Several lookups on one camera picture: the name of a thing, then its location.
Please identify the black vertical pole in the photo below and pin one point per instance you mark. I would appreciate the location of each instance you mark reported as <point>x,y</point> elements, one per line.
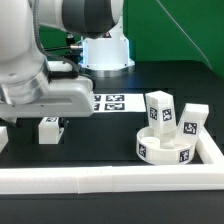
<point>70,40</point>

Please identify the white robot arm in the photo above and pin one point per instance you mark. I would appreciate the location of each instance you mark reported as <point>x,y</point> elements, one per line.
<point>37,83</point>

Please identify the white U-shaped fence wall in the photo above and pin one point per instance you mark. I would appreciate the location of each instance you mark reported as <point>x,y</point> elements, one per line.
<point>208,175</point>

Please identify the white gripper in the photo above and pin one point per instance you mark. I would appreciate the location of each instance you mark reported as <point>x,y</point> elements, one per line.
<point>64,98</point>

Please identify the white marker sheet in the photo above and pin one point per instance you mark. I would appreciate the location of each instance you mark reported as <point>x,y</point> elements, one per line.
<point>112,103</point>

